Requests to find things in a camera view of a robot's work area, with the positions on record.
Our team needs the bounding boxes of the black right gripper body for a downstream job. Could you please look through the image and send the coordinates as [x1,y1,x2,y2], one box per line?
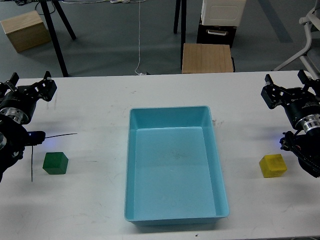
[261,79,320,125]

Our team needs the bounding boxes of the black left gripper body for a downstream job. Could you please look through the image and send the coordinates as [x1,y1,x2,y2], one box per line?
[0,81,57,116]

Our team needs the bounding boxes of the yellow wooden cube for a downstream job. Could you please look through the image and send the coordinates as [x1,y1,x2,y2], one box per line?
[259,154,287,178]

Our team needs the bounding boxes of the green wooden cube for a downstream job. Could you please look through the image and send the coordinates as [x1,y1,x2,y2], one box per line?
[42,152,69,175]

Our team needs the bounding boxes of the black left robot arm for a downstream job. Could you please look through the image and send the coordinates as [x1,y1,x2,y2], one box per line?
[0,71,57,177]

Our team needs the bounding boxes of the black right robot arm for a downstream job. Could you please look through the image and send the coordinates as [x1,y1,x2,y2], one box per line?
[261,70,320,178]

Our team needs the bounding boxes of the wooden box far left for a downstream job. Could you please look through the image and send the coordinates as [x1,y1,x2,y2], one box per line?
[0,10,51,53]

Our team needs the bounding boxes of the wooden box near table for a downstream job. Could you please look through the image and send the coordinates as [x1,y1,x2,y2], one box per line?
[181,43,234,74]

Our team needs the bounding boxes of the white appliance box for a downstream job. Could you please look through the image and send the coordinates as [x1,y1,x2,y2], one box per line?
[201,0,247,27]

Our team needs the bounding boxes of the white office chair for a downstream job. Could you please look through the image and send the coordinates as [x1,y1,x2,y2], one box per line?
[273,0,320,80]

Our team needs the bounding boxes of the black table legs left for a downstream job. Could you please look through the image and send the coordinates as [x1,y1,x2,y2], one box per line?
[37,0,77,77]

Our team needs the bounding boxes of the black table legs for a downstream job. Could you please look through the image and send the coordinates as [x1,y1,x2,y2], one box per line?
[173,0,187,69]
[37,0,77,77]

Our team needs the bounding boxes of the black table legs centre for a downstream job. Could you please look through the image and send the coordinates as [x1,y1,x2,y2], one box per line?
[173,0,187,69]

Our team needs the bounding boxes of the light blue plastic bin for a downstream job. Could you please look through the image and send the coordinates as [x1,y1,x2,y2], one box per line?
[124,106,230,226]

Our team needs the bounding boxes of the black crate with handle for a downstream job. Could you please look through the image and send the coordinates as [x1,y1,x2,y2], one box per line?
[196,19,237,48]

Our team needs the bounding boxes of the white cable on floor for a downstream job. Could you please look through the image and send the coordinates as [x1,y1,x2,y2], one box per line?
[61,0,147,76]

